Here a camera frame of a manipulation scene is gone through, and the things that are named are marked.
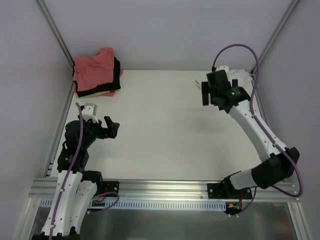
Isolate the left frame post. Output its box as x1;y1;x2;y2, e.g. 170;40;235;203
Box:
36;0;76;69

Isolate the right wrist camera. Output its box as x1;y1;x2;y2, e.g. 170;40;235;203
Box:
216;65;230;75

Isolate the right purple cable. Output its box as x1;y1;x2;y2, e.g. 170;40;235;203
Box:
211;44;304;198

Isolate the left side frame rail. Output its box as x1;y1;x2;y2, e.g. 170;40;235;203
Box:
41;78;74;178

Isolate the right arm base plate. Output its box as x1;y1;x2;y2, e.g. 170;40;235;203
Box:
206;182;253;200

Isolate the white slotted cable duct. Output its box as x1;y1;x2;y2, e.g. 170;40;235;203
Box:
39;198;227;212

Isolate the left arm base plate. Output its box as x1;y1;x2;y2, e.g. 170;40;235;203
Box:
102;180;120;198

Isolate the frame rail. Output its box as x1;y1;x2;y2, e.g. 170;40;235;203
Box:
249;70;284;137
41;78;74;178

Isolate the beige folded shirt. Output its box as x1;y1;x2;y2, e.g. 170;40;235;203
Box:
74;91;111;99

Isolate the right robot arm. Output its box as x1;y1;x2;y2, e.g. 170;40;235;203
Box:
201;69;300;199

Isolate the frame post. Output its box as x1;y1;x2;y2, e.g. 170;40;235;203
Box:
36;0;76;69
258;0;301;67

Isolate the white t shirt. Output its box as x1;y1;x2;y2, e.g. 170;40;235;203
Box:
194;69;252;89

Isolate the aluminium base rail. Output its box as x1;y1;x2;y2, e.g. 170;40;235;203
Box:
28;177;301;202

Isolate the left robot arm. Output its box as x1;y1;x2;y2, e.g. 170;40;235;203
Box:
32;116;120;240

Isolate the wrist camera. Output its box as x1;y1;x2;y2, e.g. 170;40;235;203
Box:
216;65;230;75
81;103;99;123

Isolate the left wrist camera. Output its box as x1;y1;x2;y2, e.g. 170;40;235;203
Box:
81;103;99;123

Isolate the right frame post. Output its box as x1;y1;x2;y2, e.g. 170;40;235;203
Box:
258;0;301;67

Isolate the top pink folded shirt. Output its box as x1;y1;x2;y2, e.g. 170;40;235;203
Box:
73;47;115;92

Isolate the right side frame rail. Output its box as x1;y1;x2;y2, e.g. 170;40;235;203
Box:
249;70;284;137

